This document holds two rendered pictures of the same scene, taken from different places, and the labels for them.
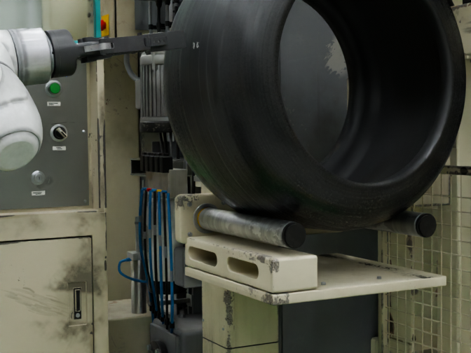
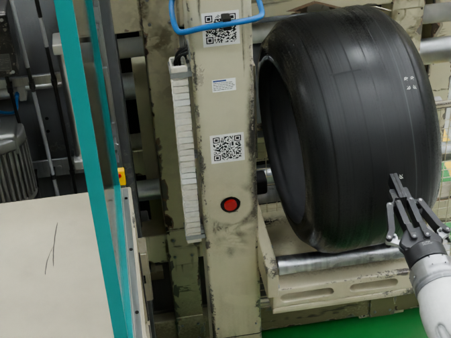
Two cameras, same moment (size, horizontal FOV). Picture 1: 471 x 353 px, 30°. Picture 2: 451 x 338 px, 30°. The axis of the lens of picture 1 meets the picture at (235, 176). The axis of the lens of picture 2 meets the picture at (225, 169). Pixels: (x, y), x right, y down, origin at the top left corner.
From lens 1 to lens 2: 233 cm
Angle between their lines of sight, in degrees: 72
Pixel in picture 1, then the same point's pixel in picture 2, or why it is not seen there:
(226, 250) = (349, 282)
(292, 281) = not seen: hidden behind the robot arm
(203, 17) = (399, 155)
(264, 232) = (390, 257)
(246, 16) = (437, 143)
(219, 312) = (247, 315)
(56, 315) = not seen: outside the picture
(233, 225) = (341, 263)
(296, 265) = not seen: hidden behind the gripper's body
